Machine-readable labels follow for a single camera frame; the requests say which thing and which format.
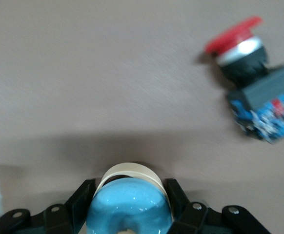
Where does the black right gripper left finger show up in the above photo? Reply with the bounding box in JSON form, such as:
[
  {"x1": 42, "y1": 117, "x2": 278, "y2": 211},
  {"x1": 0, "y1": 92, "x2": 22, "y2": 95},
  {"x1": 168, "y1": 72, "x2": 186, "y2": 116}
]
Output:
[{"x1": 0, "y1": 179, "x2": 97, "y2": 234}]

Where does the blue desk bell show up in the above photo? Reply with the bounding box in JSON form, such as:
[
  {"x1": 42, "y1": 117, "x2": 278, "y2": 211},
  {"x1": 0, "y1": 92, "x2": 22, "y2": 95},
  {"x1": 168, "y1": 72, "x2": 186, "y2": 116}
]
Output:
[{"x1": 85, "y1": 162, "x2": 174, "y2": 234}]

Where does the red mushroom button blue block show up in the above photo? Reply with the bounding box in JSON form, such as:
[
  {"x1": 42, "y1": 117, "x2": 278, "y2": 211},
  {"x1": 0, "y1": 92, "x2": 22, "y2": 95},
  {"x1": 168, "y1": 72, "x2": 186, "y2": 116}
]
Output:
[{"x1": 203, "y1": 16, "x2": 284, "y2": 145}]

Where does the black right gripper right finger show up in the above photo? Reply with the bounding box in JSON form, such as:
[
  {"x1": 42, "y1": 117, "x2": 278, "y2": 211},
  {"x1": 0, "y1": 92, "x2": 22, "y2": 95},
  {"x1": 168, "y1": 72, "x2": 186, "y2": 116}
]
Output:
[{"x1": 165, "y1": 178, "x2": 279, "y2": 234}]

